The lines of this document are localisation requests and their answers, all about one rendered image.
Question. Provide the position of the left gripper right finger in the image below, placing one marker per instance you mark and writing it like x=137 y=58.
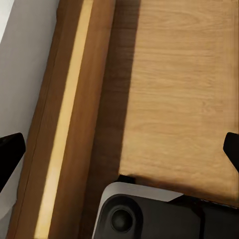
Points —
x=231 y=148

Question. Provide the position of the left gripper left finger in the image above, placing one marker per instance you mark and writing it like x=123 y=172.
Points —
x=12 y=149

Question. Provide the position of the bed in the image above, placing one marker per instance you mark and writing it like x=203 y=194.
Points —
x=53 y=56

